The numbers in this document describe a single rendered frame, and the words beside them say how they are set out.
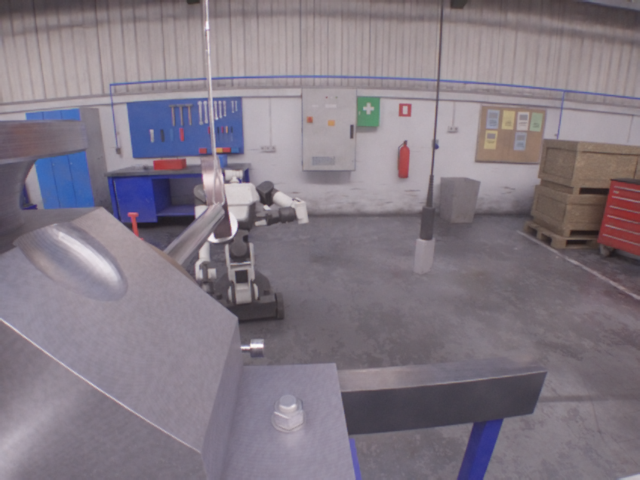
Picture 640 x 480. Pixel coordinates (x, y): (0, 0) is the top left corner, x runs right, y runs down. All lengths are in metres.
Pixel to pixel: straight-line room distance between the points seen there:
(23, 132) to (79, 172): 5.70
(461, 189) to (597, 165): 1.79
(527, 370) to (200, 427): 0.79
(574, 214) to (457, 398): 4.39
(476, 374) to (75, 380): 0.78
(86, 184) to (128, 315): 5.67
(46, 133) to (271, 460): 0.34
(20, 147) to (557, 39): 6.97
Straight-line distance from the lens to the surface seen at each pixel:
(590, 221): 5.29
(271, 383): 0.44
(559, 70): 6.96
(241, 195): 2.22
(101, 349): 0.29
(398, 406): 0.84
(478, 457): 1.11
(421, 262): 1.23
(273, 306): 2.56
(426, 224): 1.20
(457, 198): 5.46
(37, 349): 0.27
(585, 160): 5.05
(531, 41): 6.70
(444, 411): 0.90
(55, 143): 0.32
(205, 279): 2.08
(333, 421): 0.40
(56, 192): 6.30
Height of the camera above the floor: 1.40
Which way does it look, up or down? 19 degrees down
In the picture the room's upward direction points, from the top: straight up
